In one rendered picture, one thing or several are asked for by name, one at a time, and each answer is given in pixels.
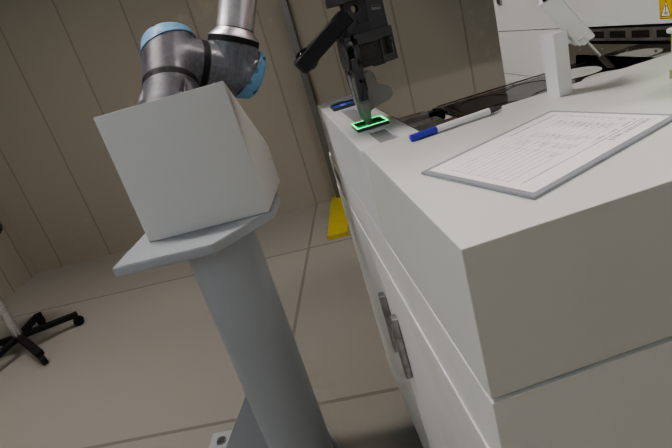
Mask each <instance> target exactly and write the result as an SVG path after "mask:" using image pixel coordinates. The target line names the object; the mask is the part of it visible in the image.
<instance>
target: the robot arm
mask: <svg viewBox="0 0 672 448"><path fill-rule="evenodd" d="M325 5H326V9H329V8H333V7H336V6H340V10H341V11H339V12H337V13H336V14H335V15H334V16H333V18H332V19H331V20H330V21H329V22H328V23H327V24H326V26H325V27H324V28H323V29H322V30H321V31H320V32H319V33H318V35H317V36H316V37H315V38H314V39H313V40H312V41H311V43H310V44H309V45H308V46H307V47H306V48H303V49H301V50H300V51H299V52H298V53H297V55H296V60H295V61H294V66H295V67H296V68H297V69H298V70H299V71H300V72H302V73H305V74H306V73H308V72H309V71H311V70H313V69H315V68H316V66H317V65H318V61H319V59H320V58H321V57H322V56H323V55H324V54H325V53H326V51H327V50H328V49H329V48H330V47H331V46H332V45H333V44H334V42H335V41H336V42H337V49H338V53H339V58H340V61H341V64H342V67H343V69H344V71H345V75H346V78H347V82H348V85H349V88H350V91H351V94H352V97H353V99H354V102H355V105H356V108H357V110H358V113H359V116H360V118H361V119H362V120H363V121H364V122H365V123H366V124H367V125H368V126H369V125H372V115H371V111H372V110H373V109H374V108H376V107H377V106H379V105H381V104H382V103H384V102H386V101H387V100H389V99H390V98H391V97H392V89H391V87H390V86H386V85H384V84H380V83H377V81H376V77H375V74H374V73H373V72H372V71H369V70H365V69H363V68H366V67H369V66H374V67H375V66H378V65H382V64H385V63H386V62H388V61H391V60H394V59H396V58H398V55H397V50H396V46H395V41H394V36H393V32H392V27H391V25H388V22H387V18H386V13H385V9H384V4H383V0H325ZM351 6H354V7H355V12H352V11H351ZM256 7H257V0H218V10H217V20H216V27H215V28H214V29H213V30H212V31H210V32H209V33H208V41H207V40H202V39H197V38H196V37H195V34H194V33H193V31H192V30H190V29H189V27H188V26H186V25H184V24H181V23H177V22H163V23H159V24H156V25H155V26H154V27H150V28H149V29H148V30H147V31H146V32H145V33H144V35H143V36H142V39H141V49H140V59H141V74H142V92H141V94H140V97H139V99H138V102H137V105H140V104H143V103H147V102H150V101H154V100H157V99H161V98H164V97H168V96H171V95H175V94H178V93H182V92H185V91H189V90H192V89H196V88H199V87H203V86H206V85H210V84H213V83H217V82H220V81H224V82H225V84H226V85H227V87H228V88H229V90H230V91H231V93H232V94H233V95H234V97H235V98H242V99H248V98H251V97H253V96H254V95H255V94H256V93H257V91H258V90H259V88H260V86H261V84H262V81H263V78H264V75H265V70H266V61H265V60H266V57H265V54H264V53H263V52H261V51H258V50H259V41H258V40H257V38H256V37H255V35H254V25H255V16H256ZM390 37H391V38H390ZM392 44H393V47H392ZM393 49H394V52H393Z"/></svg>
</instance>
